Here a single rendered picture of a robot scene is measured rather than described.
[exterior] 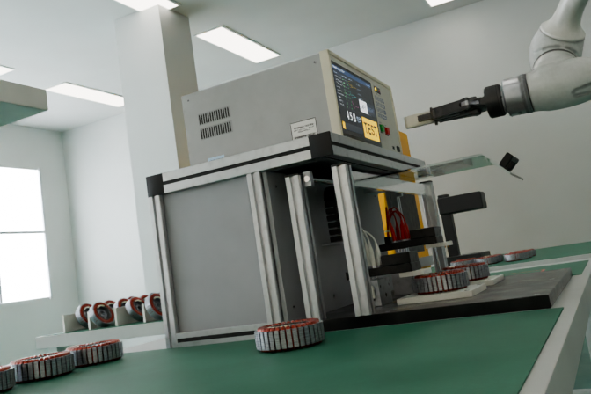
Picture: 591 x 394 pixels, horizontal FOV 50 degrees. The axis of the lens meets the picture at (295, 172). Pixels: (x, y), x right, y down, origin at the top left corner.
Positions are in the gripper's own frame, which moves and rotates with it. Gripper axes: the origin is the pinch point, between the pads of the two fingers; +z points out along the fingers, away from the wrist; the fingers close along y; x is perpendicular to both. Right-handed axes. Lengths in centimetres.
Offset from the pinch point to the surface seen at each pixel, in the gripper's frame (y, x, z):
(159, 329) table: 51, -46, 129
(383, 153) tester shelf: -12.0, -8.1, 6.7
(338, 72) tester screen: -24.8, 9.5, 9.5
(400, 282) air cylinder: -0.3, -38.2, 11.7
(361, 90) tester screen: -10.6, 8.2, 9.6
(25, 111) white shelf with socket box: -84, -1, 39
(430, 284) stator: -26.2, -38.1, -2.7
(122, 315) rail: 59, -39, 154
